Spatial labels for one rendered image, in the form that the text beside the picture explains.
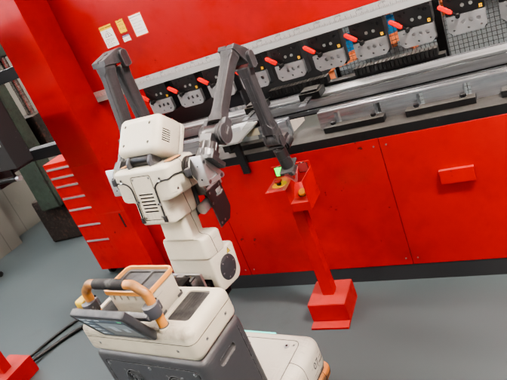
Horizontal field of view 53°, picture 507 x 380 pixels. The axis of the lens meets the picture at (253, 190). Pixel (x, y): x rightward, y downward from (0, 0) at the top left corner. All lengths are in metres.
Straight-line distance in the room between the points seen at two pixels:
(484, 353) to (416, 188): 0.78
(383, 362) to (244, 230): 1.07
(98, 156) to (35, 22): 0.78
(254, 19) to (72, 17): 1.07
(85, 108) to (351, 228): 1.64
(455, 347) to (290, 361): 0.73
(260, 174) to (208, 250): 0.86
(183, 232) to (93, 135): 1.31
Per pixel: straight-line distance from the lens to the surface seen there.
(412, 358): 2.47
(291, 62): 2.55
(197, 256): 2.01
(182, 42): 2.76
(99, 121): 3.19
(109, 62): 2.14
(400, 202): 2.61
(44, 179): 5.12
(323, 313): 2.72
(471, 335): 2.52
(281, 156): 2.26
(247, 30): 2.59
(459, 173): 2.48
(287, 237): 2.90
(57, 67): 3.08
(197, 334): 1.70
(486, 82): 2.46
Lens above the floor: 1.73
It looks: 22 degrees down
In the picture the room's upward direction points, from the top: 22 degrees counter-clockwise
